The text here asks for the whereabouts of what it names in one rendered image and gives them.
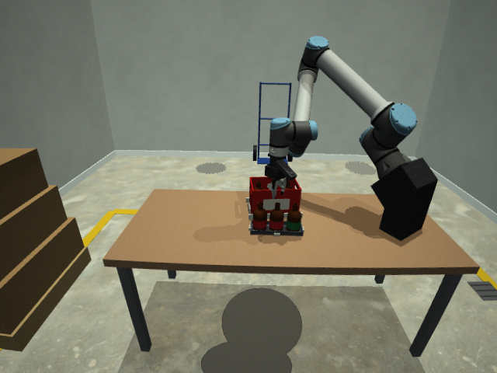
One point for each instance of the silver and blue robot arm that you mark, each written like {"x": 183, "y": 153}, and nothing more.
{"x": 391, "y": 123}

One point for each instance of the dark red crate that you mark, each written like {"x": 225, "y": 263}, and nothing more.
{"x": 286, "y": 201}

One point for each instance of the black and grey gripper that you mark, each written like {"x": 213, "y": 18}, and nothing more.
{"x": 278, "y": 178}

